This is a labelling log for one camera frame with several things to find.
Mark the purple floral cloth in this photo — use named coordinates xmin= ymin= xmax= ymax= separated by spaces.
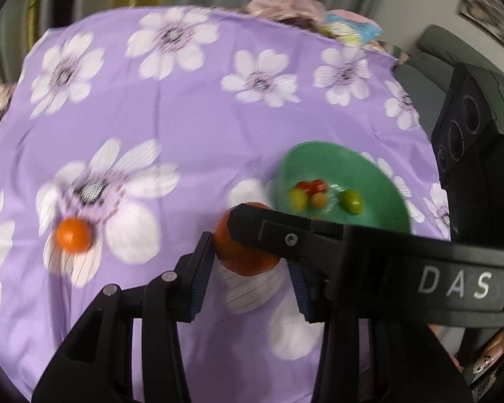
xmin=0 ymin=5 xmax=452 ymax=403

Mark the pink floral cloth bundle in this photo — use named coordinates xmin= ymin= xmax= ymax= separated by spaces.
xmin=0 ymin=83 xmax=17 ymax=143

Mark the shiny gold curtain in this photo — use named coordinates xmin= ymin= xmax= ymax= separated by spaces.
xmin=25 ymin=0 xmax=53 ymax=47

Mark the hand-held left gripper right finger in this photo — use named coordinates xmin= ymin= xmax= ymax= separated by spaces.
xmin=288 ymin=260 xmax=477 ymax=403

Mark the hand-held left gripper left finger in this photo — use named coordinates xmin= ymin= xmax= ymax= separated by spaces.
xmin=31 ymin=231 xmax=216 ymax=403

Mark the blue pink plush toy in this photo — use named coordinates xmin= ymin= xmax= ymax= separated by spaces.
xmin=317 ymin=12 xmax=385 ymax=47

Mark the small green fruit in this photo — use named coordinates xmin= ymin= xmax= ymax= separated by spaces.
xmin=339 ymin=189 xmax=364 ymax=215

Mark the orange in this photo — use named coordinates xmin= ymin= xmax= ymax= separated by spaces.
xmin=55 ymin=217 xmax=94 ymax=255
xmin=213 ymin=202 xmax=283 ymax=277

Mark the person's right hand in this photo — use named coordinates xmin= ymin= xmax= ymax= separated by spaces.
xmin=428 ymin=324 xmax=504 ymax=376

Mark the grey chair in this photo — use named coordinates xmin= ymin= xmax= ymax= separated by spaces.
xmin=392 ymin=24 xmax=504 ymax=143

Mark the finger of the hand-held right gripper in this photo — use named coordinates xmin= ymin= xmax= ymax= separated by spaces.
xmin=228 ymin=203 xmax=349 ymax=316

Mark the green plastic bowl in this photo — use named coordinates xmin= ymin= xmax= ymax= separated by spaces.
xmin=275 ymin=140 xmax=412 ymax=236

